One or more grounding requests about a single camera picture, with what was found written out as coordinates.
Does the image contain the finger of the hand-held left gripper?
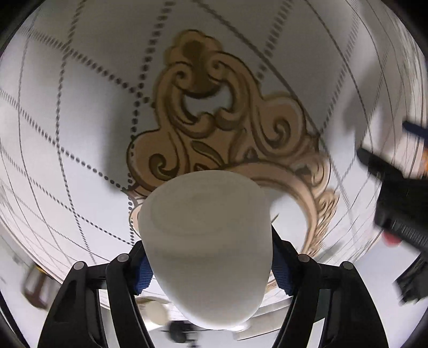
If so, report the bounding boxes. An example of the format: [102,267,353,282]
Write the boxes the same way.
[402,120,428,140]
[356,147,412,183]

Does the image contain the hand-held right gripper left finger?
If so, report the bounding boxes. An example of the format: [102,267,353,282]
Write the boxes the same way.
[37,240,158,348]

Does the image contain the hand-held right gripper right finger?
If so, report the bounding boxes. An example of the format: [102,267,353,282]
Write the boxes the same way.
[270,226,390,348]

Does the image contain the white cup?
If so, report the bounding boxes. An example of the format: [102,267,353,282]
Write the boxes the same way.
[138,169,272,330]

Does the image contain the black swivel chair base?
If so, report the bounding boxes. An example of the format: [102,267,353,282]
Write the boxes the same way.
[162,320,202,346]

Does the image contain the dark cloth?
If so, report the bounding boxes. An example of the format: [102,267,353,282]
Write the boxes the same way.
[396,254,428,306]

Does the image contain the brown wooden chair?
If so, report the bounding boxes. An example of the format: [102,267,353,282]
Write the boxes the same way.
[20,264,60,309]

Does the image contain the white tablecloth with gold ornament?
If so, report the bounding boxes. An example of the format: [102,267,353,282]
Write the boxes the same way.
[0,0,426,310]

